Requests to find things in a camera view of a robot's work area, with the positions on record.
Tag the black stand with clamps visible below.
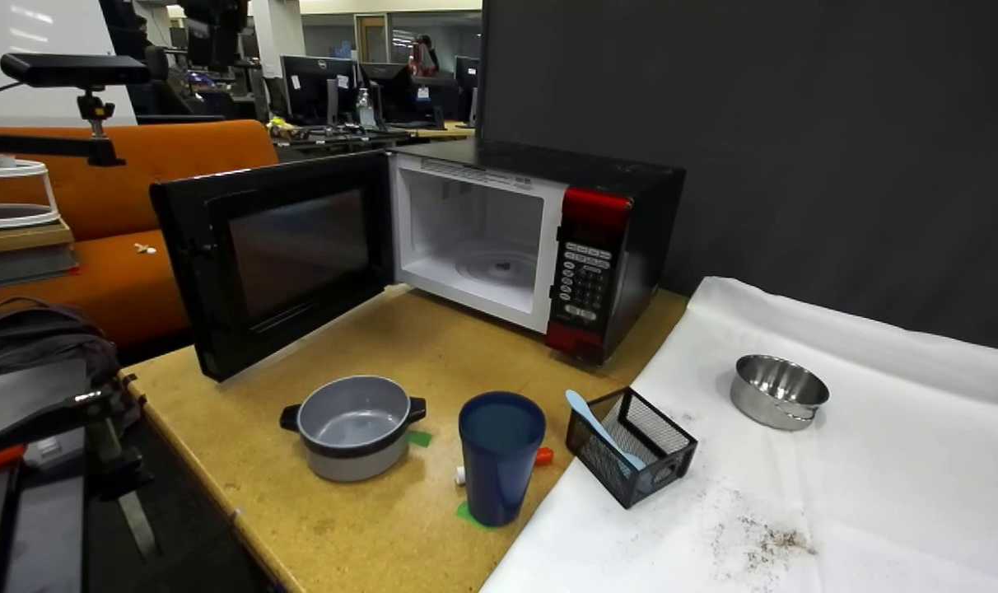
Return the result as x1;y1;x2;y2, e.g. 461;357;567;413
0;358;163;593

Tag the white table cloth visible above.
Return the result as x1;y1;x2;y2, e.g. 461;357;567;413
477;273;998;593

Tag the black backpack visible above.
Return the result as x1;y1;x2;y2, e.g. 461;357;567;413
0;292;127;388

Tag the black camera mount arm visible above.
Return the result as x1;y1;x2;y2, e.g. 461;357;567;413
0;89;127;172

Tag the orange sofa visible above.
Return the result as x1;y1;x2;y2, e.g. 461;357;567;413
0;116;283;357

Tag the small steel bowl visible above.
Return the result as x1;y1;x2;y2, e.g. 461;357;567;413
729;354;833;436

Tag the black bar camera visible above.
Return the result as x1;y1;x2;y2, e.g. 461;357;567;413
0;49;150;93

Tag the blue plastic cup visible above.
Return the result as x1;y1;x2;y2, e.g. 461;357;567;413
456;388;551;532

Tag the black mesh box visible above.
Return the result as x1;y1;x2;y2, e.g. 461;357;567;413
563;386;703;511

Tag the light blue plastic spoon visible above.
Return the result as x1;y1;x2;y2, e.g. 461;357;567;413
563;386;651;478

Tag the grey pot with black handles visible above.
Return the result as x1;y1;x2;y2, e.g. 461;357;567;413
276;373;429;486

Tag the black computer monitor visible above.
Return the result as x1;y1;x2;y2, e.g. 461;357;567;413
360;59;441;126
279;52;360;126

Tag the stack of books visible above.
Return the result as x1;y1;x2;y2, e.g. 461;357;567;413
0;152;82;289

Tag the black red microwave body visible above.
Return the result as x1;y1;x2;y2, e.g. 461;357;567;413
389;140;687;369

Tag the dark backdrop curtain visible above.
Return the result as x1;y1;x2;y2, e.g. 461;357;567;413
473;0;998;357

